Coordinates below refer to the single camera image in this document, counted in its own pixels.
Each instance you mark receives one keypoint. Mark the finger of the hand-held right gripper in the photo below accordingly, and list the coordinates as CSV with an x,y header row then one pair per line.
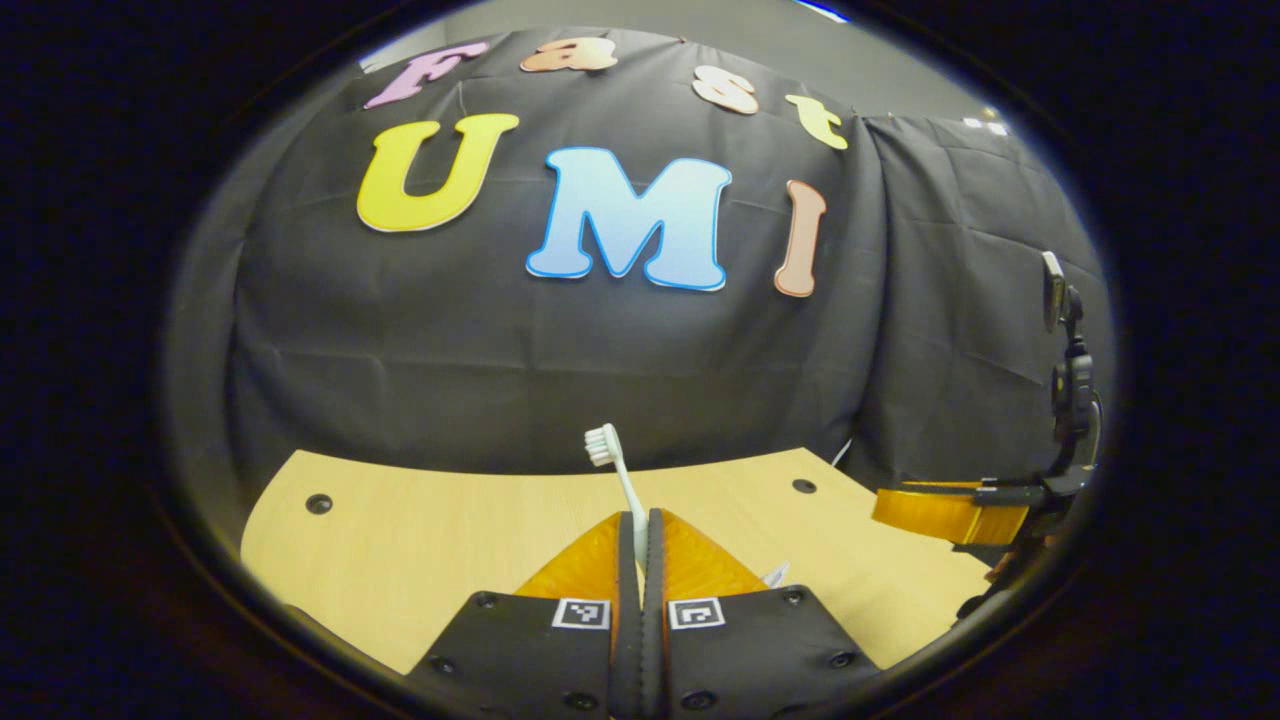
x,y
940,515

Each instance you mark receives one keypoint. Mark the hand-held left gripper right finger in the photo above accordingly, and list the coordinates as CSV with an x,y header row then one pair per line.
x,y
655,650

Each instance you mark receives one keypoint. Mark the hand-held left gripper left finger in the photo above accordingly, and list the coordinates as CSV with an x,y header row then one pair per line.
x,y
627,650

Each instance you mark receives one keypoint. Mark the white toothbrush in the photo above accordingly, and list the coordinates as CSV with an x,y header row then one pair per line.
x,y
628,490

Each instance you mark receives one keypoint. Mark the wooden desktop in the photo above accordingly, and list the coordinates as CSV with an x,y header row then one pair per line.
x,y
420,540

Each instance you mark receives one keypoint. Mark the small ceiling light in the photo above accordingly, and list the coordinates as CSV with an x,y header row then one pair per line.
x,y
985,126

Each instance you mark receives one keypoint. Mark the black backdrop cloth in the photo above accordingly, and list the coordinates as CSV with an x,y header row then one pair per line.
x,y
450,330

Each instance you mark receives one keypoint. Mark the ceiling light panel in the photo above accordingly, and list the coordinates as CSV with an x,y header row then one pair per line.
x,y
825,10

